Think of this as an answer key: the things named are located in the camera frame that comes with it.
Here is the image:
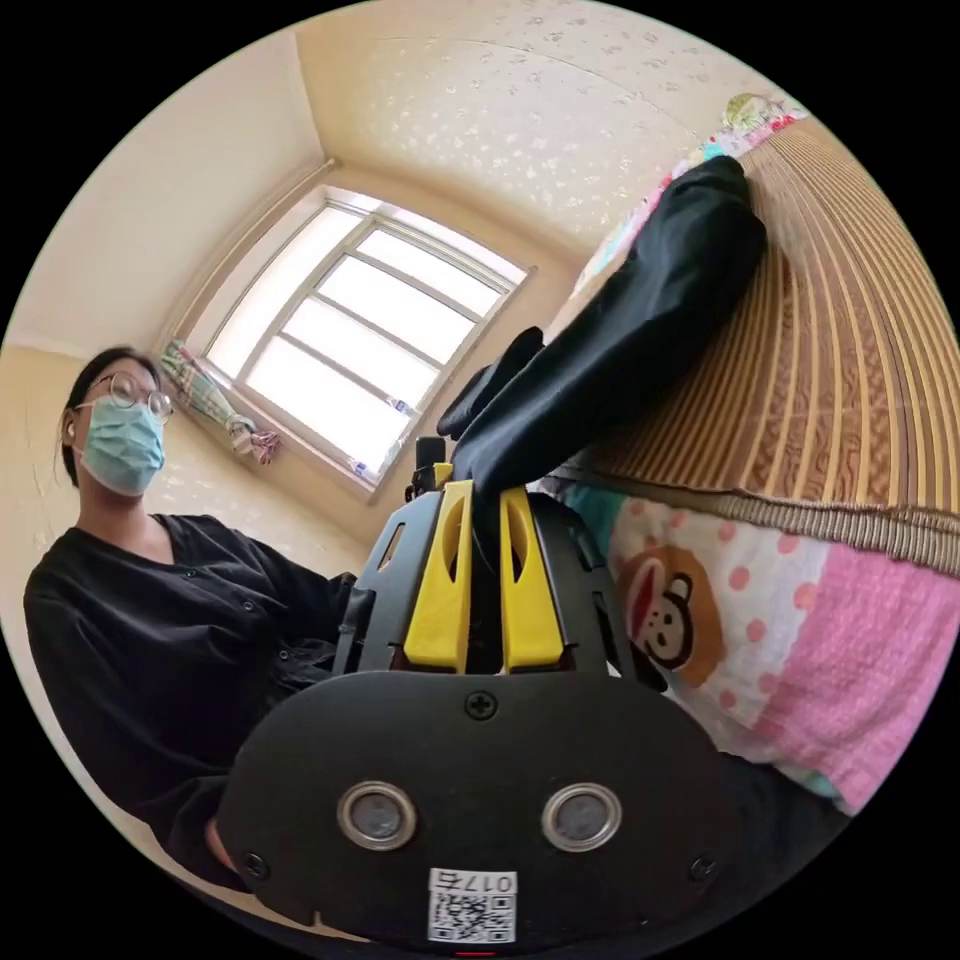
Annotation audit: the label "plaid curtain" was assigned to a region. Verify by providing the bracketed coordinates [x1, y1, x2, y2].
[160, 338, 283, 468]

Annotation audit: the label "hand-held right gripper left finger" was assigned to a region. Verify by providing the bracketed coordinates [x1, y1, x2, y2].
[403, 479, 476, 671]

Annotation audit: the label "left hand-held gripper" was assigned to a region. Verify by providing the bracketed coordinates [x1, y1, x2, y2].
[405, 437, 456, 502]

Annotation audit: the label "black pants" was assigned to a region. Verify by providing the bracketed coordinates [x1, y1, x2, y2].
[437, 155, 768, 513]

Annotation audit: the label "person's right hand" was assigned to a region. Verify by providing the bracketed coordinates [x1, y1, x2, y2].
[205, 817, 244, 888]

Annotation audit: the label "bed with woven mat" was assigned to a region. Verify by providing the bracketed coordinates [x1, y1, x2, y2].
[545, 93, 960, 819]

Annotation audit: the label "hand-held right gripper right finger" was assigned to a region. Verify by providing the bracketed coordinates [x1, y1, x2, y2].
[499, 485, 564, 675]

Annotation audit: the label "person's body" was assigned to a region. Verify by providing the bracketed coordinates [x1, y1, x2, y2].
[22, 344, 363, 894]

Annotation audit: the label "window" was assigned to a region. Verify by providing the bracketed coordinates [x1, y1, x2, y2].
[183, 185, 538, 505]

